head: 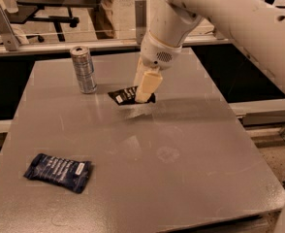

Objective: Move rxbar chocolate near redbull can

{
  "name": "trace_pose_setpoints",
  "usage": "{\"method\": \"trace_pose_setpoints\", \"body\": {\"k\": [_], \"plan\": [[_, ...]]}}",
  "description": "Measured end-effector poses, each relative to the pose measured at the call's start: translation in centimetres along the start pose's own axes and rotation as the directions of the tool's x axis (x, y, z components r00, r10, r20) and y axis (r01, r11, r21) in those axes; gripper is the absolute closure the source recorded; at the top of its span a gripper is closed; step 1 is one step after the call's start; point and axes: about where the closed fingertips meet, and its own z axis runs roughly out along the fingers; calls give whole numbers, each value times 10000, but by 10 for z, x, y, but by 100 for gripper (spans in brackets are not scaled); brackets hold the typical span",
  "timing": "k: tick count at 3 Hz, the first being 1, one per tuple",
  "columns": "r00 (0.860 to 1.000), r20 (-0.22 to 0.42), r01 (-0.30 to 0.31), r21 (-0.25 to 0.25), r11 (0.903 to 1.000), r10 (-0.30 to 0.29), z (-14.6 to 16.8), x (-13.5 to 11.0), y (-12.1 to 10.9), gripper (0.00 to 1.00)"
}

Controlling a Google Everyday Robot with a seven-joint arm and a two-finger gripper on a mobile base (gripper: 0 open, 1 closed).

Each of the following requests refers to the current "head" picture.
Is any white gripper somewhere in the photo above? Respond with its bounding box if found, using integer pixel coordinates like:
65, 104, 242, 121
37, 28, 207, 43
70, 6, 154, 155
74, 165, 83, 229
133, 31, 181, 103

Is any black chocolate RXBAR wrapper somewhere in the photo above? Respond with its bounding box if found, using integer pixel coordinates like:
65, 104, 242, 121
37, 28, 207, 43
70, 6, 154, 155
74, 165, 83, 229
107, 85, 157, 106

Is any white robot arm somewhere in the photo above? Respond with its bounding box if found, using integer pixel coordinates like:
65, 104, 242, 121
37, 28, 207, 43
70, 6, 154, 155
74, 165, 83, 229
134, 0, 285, 103

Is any silver blue Red Bull can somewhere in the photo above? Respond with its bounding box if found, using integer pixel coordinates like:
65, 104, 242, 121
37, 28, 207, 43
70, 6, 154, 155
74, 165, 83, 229
70, 46, 97, 93

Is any blue RXBAR wrapper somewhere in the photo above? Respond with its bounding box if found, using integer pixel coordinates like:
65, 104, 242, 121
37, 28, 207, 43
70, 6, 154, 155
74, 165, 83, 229
23, 153, 91, 194

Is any black office chair base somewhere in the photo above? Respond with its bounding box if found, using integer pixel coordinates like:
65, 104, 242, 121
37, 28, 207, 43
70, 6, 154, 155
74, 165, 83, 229
17, 0, 102, 42

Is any middle metal glass bracket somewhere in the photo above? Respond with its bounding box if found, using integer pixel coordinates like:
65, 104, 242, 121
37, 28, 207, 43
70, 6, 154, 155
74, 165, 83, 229
135, 0, 146, 45

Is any metal glass bracket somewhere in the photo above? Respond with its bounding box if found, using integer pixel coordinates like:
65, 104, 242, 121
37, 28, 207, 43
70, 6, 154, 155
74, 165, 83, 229
135, 0, 146, 45
0, 6, 20, 51

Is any metal rail barrier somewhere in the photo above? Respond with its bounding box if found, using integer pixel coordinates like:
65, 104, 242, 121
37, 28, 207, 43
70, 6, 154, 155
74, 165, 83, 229
0, 34, 230, 56

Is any left metal glass bracket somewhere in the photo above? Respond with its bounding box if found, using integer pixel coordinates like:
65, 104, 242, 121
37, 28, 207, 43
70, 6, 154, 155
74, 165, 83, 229
0, 6, 20, 51

